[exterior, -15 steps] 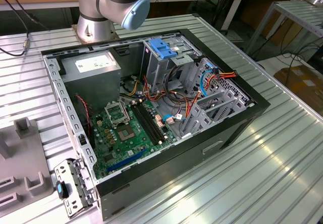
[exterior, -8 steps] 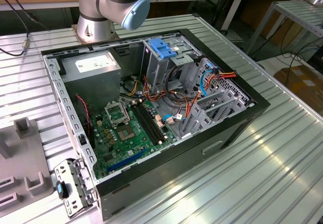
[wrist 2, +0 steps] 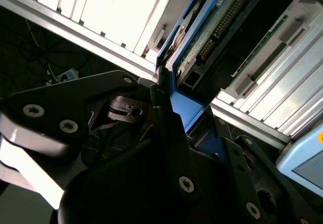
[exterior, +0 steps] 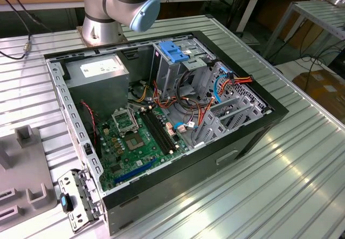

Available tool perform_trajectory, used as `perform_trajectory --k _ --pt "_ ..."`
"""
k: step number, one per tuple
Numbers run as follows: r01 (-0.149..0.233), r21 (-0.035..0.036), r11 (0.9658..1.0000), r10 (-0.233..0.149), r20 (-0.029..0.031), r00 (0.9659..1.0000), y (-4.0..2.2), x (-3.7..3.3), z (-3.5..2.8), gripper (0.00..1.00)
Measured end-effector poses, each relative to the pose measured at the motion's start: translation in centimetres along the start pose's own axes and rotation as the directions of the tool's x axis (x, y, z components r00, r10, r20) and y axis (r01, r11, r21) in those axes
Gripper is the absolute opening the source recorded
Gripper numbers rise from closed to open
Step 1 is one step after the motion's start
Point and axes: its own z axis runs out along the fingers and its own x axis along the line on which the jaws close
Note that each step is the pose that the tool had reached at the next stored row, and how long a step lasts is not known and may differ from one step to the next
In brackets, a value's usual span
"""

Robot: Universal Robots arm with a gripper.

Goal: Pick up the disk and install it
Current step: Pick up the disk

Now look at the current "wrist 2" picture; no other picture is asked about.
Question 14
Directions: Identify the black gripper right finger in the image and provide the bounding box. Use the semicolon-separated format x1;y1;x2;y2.
213;117;318;224

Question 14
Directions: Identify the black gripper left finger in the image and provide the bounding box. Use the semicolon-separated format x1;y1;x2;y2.
0;66;202;209

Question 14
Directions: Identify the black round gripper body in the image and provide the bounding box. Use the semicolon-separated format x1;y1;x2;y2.
58;89;249;224

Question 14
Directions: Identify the hard disk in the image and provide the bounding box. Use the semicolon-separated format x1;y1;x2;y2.
153;0;298;165

